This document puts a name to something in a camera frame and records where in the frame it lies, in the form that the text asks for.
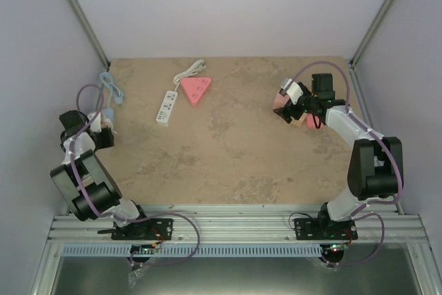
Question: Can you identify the pink cube socket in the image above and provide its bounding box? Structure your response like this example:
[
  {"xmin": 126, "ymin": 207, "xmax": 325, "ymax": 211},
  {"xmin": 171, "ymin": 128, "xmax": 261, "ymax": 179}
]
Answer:
[{"xmin": 272, "ymin": 91, "xmax": 291, "ymax": 117}]

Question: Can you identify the pink plug adapter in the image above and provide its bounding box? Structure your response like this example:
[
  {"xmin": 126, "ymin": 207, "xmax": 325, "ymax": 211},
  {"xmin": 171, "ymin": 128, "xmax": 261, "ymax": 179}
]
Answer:
[{"xmin": 306, "ymin": 113, "xmax": 324, "ymax": 129}]

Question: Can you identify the light blue power strip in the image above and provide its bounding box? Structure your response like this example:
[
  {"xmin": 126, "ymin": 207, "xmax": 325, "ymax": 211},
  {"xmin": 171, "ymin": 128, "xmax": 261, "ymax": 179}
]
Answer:
[{"xmin": 102, "ymin": 108, "xmax": 115, "ymax": 129}]

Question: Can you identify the white power strip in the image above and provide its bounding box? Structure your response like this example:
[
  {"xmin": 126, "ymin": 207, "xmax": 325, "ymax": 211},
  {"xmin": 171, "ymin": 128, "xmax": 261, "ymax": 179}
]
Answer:
[{"xmin": 156, "ymin": 91, "xmax": 178, "ymax": 126}]

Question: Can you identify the pink socket base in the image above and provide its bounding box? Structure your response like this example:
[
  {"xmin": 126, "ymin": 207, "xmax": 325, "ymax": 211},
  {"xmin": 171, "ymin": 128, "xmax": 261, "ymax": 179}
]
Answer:
[{"xmin": 180, "ymin": 77, "xmax": 212, "ymax": 106}]

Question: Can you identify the white power cable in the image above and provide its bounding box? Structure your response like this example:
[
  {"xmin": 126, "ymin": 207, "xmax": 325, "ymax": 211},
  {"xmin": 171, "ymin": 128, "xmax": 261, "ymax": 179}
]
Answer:
[{"xmin": 173, "ymin": 59, "xmax": 209, "ymax": 91}]

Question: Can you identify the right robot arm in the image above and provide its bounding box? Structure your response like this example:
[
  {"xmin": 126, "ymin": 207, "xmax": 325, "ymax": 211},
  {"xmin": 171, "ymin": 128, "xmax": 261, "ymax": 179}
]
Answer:
[{"xmin": 275, "ymin": 73, "xmax": 403, "ymax": 239}]

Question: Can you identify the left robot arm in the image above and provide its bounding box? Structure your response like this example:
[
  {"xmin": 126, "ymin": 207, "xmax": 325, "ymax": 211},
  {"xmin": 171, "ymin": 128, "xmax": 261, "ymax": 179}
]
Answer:
[{"xmin": 50, "ymin": 110, "xmax": 151, "ymax": 240}]

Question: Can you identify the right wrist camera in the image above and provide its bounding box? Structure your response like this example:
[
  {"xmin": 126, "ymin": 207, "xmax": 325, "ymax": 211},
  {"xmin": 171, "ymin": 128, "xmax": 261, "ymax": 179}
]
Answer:
[{"xmin": 280, "ymin": 78, "xmax": 304, "ymax": 105}]

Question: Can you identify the light blue coiled cable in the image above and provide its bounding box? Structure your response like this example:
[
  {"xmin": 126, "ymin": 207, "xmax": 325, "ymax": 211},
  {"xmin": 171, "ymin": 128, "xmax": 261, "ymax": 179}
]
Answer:
[{"xmin": 98, "ymin": 71, "xmax": 125, "ymax": 108}]

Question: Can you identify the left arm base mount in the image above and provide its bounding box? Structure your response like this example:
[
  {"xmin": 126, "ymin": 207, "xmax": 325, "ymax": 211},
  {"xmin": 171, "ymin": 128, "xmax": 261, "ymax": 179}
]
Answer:
[{"xmin": 110, "ymin": 218, "xmax": 173, "ymax": 241}]

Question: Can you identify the light blue cable duct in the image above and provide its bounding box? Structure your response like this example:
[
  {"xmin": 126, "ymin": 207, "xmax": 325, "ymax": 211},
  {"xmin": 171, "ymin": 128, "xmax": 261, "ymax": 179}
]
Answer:
[{"xmin": 61, "ymin": 244, "xmax": 323, "ymax": 258}]

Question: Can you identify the aluminium rail frame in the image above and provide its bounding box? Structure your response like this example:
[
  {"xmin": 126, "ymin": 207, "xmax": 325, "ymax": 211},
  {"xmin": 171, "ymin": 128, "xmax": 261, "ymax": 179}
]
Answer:
[{"xmin": 47, "ymin": 204, "xmax": 428, "ymax": 244}]

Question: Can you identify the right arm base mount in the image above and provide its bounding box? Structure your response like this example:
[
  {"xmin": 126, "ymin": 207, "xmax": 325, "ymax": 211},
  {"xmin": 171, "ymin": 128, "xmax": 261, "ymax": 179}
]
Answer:
[{"xmin": 294, "ymin": 218, "xmax": 358, "ymax": 241}]

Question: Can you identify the right aluminium corner post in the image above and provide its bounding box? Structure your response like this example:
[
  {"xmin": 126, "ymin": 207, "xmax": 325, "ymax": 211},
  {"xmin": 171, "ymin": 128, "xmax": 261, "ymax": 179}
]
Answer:
[{"xmin": 349, "ymin": 0, "xmax": 396, "ymax": 70}]

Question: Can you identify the aluminium corner post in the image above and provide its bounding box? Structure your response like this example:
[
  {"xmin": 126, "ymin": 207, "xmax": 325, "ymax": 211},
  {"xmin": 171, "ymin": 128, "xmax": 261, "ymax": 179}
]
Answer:
[
  {"xmin": 349, "ymin": 0, "xmax": 396, "ymax": 70},
  {"xmin": 67, "ymin": 0, "xmax": 111, "ymax": 71}
]

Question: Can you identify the left aluminium corner post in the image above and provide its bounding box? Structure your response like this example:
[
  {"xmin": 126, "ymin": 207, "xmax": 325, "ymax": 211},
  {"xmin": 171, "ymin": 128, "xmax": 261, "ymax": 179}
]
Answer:
[{"xmin": 67, "ymin": 0, "xmax": 111, "ymax": 71}]

